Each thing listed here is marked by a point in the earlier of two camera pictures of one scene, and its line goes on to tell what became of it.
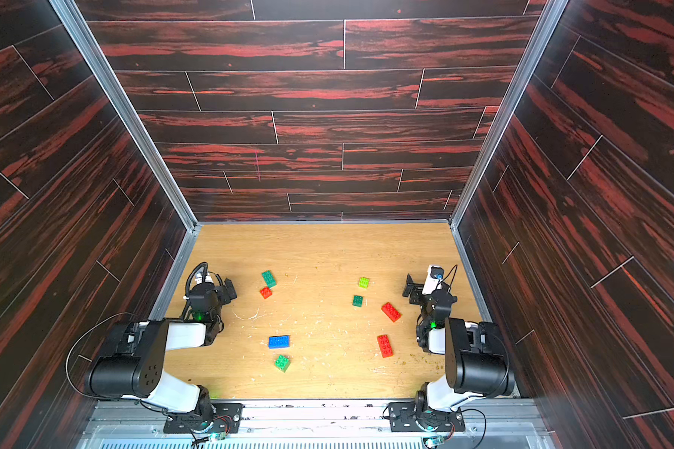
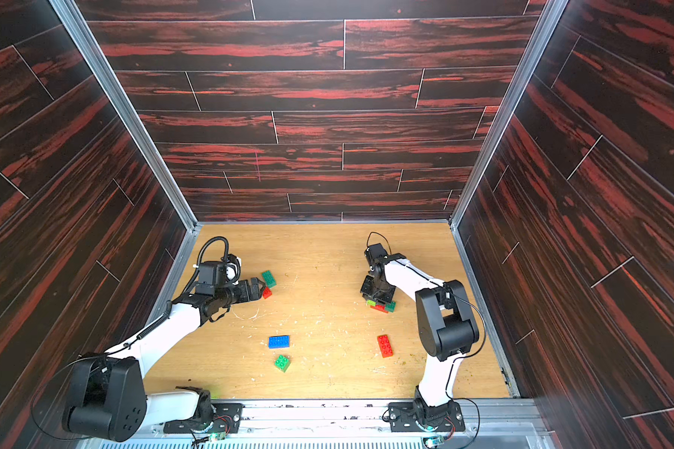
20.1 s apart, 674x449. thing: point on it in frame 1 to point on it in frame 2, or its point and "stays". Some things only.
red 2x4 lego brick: (386, 346) stays
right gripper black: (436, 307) to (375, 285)
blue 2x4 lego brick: (279, 341) stays
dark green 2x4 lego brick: (269, 279) stays
